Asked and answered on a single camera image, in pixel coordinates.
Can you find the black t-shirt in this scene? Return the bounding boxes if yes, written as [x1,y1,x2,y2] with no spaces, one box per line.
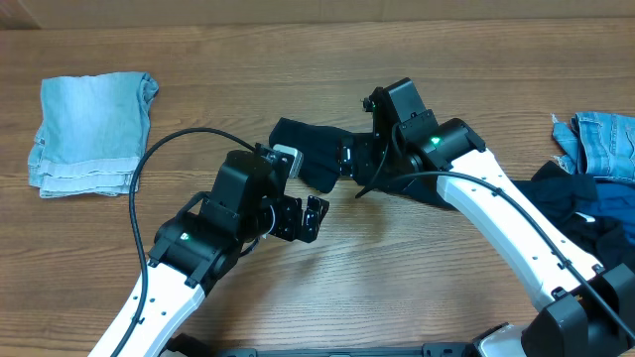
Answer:
[268,117,447,207]

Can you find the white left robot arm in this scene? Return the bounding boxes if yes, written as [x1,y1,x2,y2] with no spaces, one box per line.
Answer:
[89,188,329,357]

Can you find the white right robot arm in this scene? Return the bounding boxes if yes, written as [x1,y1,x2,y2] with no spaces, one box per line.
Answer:
[338,117,634,356]

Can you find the black garment in pile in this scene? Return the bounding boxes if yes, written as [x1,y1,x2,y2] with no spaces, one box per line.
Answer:
[514,162,634,270]

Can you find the folded light blue jeans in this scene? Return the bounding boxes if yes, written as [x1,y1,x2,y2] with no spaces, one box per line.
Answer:
[28,71,159,198]

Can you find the blue denim jeans pile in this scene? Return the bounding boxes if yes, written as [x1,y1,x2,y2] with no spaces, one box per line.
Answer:
[552,111,634,184]

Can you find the dark blue garment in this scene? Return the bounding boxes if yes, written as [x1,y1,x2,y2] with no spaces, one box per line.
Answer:
[575,182,634,224]

